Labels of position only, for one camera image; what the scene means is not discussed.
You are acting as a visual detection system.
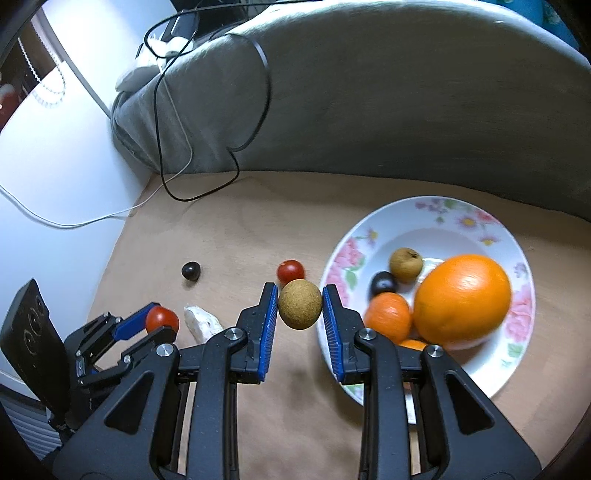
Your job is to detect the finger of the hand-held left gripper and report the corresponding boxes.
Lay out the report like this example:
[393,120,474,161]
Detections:
[67,302,161,360]
[121,327,179,370]

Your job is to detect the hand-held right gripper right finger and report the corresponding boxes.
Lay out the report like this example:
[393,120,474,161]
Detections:
[322,284,542,480]

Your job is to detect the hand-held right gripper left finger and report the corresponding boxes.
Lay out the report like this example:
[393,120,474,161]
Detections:
[53,281,280,480]

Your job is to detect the red cherry tomato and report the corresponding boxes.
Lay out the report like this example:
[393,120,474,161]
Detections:
[277,259,306,284]
[146,307,180,334]

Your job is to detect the brown longan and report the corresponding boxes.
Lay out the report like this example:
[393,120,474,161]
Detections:
[278,279,323,330]
[389,248,423,284]

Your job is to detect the small tangerine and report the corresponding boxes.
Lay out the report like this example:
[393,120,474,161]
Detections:
[364,292,413,344]

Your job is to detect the large orange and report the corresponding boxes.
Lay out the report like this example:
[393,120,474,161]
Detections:
[412,254,512,349]

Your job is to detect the white floral plate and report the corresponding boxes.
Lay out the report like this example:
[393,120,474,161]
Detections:
[318,196,539,428]

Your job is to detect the white lumpy object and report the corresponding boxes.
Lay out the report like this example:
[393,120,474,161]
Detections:
[184,305,225,344]

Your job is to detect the grey slatted panel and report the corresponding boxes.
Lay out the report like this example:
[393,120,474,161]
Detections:
[0,383,63,460]

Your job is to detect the grey blanket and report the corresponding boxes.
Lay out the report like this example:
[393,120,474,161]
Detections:
[111,0,591,222]

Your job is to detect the white charger plug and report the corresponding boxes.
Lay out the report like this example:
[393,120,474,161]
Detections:
[148,37,185,58]

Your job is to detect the black power adapter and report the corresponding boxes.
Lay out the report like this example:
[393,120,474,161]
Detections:
[168,11,201,40]

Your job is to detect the white cable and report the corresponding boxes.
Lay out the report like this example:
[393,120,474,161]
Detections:
[0,69,195,229]

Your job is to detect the black cable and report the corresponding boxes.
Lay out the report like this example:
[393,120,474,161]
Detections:
[143,0,273,201]

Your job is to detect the white bead cord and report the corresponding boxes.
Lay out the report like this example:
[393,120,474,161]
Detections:
[18,39,70,109]

